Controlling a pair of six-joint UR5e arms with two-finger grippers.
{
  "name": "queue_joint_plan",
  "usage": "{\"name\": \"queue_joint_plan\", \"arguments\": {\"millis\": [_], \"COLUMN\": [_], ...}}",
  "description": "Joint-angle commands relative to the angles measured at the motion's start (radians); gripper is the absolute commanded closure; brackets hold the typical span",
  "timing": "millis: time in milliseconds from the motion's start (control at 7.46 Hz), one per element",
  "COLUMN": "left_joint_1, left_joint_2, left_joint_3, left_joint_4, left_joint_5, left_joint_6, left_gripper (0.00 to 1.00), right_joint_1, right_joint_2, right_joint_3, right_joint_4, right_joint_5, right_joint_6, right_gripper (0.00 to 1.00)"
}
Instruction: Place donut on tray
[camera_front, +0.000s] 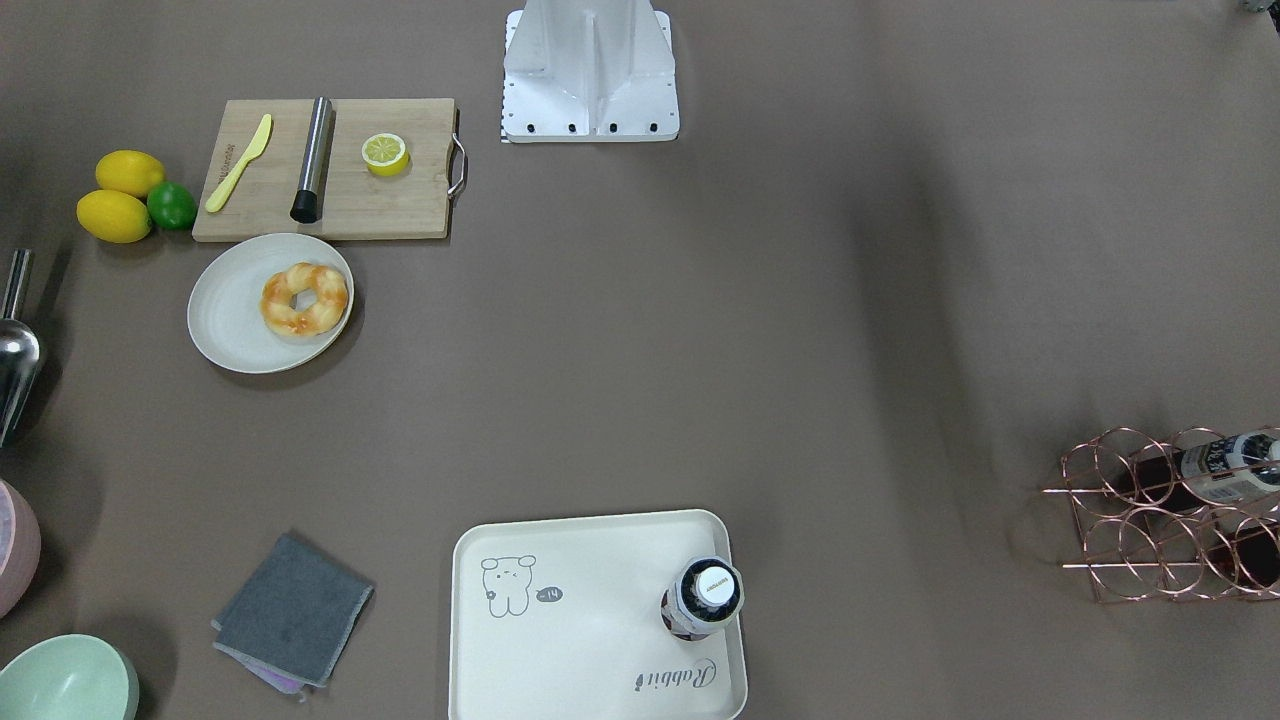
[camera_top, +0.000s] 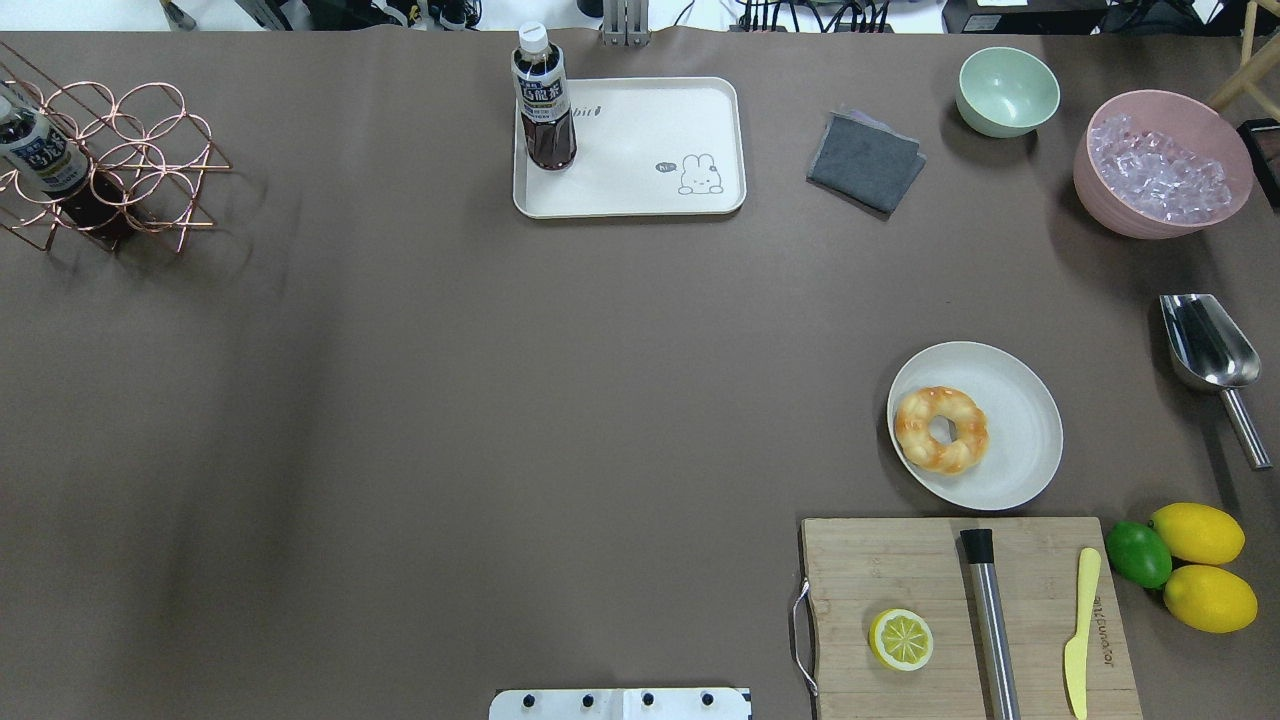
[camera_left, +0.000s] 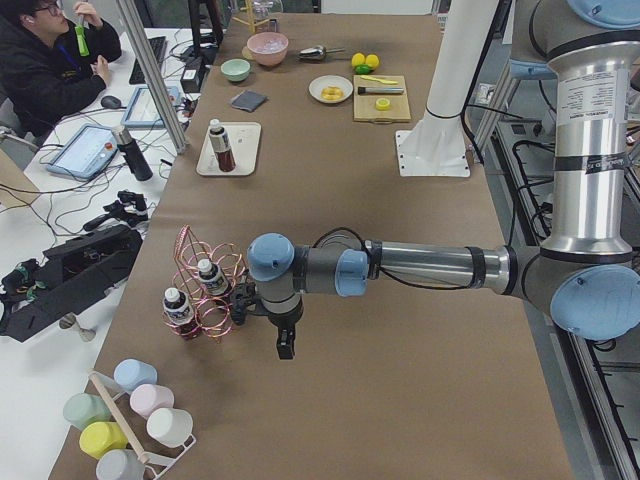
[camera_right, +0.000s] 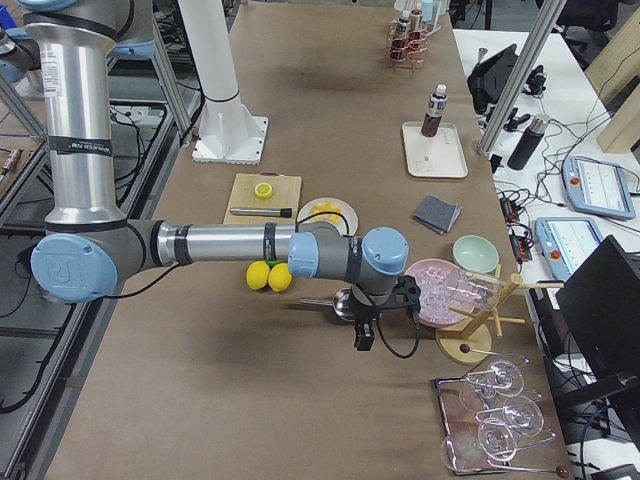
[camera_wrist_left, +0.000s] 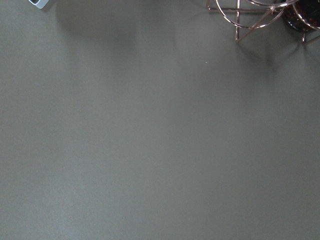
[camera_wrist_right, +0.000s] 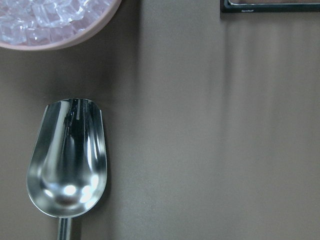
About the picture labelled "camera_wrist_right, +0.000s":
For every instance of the black framed mirror tray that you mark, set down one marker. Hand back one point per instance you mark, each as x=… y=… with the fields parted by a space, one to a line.
x=269 y=6

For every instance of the metal ice scoop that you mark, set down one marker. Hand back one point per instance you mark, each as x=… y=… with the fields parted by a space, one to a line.
x=67 y=173

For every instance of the pink bowl of ice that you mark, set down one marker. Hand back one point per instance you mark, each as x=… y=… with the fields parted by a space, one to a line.
x=36 y=25

